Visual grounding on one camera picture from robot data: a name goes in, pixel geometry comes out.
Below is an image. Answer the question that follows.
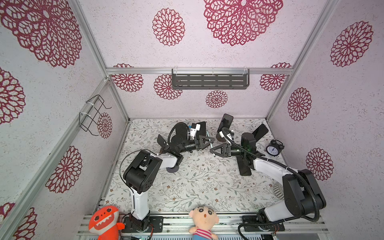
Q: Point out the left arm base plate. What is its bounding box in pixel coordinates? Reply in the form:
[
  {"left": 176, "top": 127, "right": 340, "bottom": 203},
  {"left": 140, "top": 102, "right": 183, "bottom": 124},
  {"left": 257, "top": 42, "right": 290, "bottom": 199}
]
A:
[{"left": 122, "top": 216, "right": 164, "bottom": 233}]

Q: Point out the grey round phone stand front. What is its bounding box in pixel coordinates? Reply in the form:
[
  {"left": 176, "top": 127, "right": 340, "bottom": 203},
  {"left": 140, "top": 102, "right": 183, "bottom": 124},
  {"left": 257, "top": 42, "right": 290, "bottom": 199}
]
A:
[{"left": 166, "top": 166, "right": 179, "bottom": 173}]

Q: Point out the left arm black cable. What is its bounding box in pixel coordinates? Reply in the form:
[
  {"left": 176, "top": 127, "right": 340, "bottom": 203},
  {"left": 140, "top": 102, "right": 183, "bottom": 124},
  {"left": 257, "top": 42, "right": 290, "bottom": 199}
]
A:
[{"left": 167, "top": 122, "right": 192, "bottom": 145}]

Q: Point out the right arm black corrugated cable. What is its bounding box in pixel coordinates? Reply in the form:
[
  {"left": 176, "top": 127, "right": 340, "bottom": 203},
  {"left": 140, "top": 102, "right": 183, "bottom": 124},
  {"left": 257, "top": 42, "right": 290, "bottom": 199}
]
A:
[{"left": 220, "top": 127, "right": 322, "bottom": 223}]

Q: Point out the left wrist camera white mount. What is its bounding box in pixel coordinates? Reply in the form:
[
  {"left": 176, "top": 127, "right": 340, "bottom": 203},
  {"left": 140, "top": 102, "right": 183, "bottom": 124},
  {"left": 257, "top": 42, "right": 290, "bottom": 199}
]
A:
[{"left": 189, "top": 124, "right": 201, "bottom": 140}]

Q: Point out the black wire wall rack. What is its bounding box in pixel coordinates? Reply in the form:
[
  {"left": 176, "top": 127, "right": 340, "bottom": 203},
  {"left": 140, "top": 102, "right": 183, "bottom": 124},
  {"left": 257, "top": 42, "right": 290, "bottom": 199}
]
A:
[{"left": 78, "top": 94, "right": 111, "bottom": 137}]

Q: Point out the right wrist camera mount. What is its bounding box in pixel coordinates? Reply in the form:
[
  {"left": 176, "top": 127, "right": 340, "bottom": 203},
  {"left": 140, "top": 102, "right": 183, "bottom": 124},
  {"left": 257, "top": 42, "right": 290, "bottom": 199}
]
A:
[{"left": 222, "top": 127, "right": 235, "bottom": 141}]

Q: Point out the black alarm clock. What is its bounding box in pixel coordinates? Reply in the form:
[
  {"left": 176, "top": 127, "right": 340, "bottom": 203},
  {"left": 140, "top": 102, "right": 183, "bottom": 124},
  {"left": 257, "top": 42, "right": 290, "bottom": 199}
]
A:
[{"left": 266, "top": 140, "right": 285, "bottom": 157}]

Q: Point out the boy doll plush toy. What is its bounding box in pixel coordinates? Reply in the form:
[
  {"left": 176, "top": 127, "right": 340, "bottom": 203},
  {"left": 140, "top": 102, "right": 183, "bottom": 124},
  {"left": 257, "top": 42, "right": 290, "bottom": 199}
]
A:
[{"left": 189, "top": 206, "right": 219, "bottom": 240}]

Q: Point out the striped grey cup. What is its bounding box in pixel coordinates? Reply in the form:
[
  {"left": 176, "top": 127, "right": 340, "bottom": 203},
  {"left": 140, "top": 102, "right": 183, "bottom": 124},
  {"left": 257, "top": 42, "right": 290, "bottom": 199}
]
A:
[{"left": 273, "top": 182, "right": 284, "bottom": 200}]

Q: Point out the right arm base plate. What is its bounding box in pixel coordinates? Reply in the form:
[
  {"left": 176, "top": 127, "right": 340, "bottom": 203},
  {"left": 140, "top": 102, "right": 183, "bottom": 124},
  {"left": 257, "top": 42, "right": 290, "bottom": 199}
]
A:
[{"left": 242, "top": 215, "right": 286, "bottom": 232}]

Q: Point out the red shark plush toy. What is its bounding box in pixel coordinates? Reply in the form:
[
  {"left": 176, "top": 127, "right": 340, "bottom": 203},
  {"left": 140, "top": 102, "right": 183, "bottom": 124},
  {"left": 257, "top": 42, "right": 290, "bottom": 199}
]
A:
[{"left": 89, "top": 206, "right": 125, "bottom": 240}]

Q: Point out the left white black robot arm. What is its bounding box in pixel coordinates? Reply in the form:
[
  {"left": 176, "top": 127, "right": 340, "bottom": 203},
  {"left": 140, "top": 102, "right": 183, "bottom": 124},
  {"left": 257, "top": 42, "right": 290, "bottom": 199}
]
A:
[{"left": 122, "top": 135, "right": 215, "bottom": 222}]

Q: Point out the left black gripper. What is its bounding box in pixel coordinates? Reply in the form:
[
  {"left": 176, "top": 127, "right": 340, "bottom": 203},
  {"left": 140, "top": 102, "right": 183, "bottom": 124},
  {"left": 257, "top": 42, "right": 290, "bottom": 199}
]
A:
[{"left": 179, "top": 135, "right": 215, "bottom": 154}]

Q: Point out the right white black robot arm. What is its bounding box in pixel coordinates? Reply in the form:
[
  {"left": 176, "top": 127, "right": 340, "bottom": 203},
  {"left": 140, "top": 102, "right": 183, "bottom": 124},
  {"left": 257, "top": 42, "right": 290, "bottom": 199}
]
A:
[{"left": 210, "top": 131, "right": 327, "bottom": 226}]

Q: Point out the wooden round stand right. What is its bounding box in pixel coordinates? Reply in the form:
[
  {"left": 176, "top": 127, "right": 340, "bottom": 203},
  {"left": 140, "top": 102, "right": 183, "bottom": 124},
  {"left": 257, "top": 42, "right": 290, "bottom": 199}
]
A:
[{"left": 216, "top": 132, "right": 228, "bottom": 142}]

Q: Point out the grey wall shelf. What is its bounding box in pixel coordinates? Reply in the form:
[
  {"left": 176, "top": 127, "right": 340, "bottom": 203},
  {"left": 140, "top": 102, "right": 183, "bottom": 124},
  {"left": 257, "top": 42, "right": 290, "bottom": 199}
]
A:
[{"left": 171, "top": 69, "right": 250, "bottom": 90}]

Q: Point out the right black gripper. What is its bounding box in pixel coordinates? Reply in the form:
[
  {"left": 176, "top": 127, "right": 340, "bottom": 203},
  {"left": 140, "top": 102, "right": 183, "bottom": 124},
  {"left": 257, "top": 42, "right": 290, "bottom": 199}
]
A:
[{"left": 210, "top": 145, "right": 247, "bottom": 160}]

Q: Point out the black phone tall wooden stand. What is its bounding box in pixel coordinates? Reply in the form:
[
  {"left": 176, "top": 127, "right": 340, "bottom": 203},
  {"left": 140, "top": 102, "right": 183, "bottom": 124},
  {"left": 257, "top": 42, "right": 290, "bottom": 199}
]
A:
[{"left": 217, "top": 114, "right": 234, "bottom": 133}]

